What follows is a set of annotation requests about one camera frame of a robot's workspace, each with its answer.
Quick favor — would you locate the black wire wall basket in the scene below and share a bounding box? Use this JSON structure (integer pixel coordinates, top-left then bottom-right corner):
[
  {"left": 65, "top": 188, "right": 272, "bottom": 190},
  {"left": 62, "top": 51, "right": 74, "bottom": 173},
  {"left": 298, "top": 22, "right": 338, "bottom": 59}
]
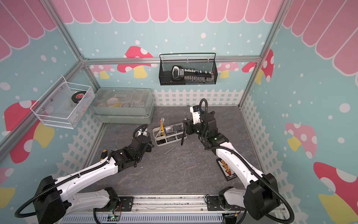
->
[{"left": 158, "top": 53, "right": 218, "bottom": 85}]

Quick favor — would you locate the green storage box clear lid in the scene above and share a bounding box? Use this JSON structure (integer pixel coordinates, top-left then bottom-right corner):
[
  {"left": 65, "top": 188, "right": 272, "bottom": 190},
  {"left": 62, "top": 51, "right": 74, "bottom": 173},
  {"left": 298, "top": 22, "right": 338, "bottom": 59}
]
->
[{"left": 90, "top": 88, "right": 154, "bottom": 124}]

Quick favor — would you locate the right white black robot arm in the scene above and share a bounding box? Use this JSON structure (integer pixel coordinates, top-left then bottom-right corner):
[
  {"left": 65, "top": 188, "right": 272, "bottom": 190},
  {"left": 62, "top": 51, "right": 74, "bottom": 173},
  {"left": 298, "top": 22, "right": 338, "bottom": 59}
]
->
[{"left": 183, "top": 105, "right": 295, "bottom": 224}]

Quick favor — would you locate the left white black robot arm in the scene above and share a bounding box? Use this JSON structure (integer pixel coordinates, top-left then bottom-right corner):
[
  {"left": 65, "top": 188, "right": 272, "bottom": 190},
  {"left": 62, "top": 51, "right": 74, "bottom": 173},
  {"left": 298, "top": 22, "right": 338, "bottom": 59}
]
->
[{"left": 15, "top": 132, "right": 153, "bottom": 224}]

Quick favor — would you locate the black red tape roll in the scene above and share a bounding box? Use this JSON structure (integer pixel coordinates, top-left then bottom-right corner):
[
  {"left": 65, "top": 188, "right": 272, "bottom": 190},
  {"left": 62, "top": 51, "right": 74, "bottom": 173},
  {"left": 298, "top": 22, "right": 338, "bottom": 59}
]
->
[{"left": 71, "top": 91, "right": 86, "bottom": 104}]

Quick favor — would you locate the socket bit set holder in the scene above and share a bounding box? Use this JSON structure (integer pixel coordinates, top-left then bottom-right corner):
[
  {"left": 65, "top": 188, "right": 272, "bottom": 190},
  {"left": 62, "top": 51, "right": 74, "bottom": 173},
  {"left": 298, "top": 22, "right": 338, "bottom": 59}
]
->
[{"left": 170, "top": 66, "right": 215, "bottom": 85}]

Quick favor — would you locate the beige toothbrush holder rack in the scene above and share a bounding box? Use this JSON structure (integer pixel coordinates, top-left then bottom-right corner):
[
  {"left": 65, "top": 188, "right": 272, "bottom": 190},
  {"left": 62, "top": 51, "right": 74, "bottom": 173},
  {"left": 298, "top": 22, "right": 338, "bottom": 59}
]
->
[{"left": 153, "top": 123, "right": 184, "bottom": 146}]

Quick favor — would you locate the yellow toothbrush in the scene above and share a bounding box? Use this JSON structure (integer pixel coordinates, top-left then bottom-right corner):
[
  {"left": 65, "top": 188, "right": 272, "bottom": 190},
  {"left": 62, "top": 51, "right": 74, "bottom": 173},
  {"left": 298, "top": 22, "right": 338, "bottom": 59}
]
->
[{"left": 158, "top": 124, "right": 165, "bottom": 136}]

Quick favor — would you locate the yellow black screwdriver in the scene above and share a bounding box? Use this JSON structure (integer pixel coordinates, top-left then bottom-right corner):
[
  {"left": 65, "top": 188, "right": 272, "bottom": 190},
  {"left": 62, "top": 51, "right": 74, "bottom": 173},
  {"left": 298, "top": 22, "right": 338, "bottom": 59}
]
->
[{"left": 101, "top": 150, "right": 108, "bottom": 160}]

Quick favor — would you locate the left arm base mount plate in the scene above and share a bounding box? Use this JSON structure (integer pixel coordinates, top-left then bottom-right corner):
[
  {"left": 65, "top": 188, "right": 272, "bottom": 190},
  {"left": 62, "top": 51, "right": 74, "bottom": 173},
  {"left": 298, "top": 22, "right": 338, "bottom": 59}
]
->
[{"left": 105, "top": 197, "right": 134, "bottom": 213}]

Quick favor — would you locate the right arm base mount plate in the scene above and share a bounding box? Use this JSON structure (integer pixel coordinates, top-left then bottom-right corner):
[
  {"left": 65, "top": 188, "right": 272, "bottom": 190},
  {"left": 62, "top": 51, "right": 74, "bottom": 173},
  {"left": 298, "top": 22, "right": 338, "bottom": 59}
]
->
[{"left": 204, "top": 195, "right": 244, "bottom": 212}]

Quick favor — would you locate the white wire wall basket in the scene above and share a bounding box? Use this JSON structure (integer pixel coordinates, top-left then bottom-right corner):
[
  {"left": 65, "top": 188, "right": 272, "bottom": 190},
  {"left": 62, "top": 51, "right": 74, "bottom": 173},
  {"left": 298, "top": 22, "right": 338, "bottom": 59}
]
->
[{"left": 30, "top": 77, "right": 95, "bottom": 129}]

